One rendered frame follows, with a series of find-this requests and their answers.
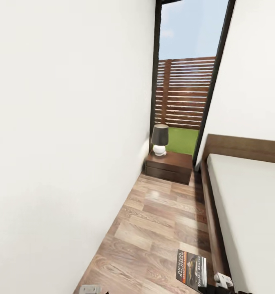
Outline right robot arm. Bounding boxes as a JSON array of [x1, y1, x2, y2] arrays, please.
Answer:
[[198, 272, 253, 294]]

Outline hardback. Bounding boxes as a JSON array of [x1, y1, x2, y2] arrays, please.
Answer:
[[176, 249, 208, 294]]

